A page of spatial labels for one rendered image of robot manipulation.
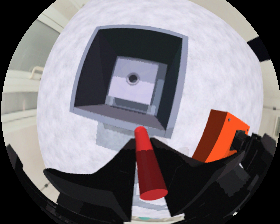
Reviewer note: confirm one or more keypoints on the red peg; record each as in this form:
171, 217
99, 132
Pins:
151, 182

